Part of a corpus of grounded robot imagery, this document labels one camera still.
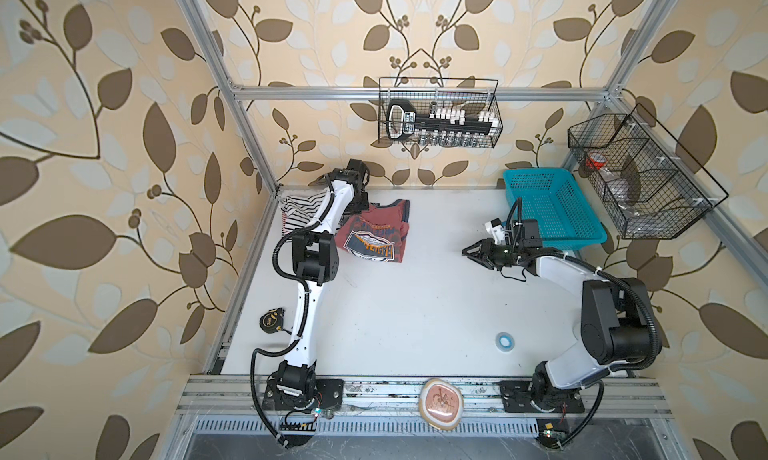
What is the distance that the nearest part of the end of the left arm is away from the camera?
80cm

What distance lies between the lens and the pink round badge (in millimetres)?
700

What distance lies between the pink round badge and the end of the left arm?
1.68 ft
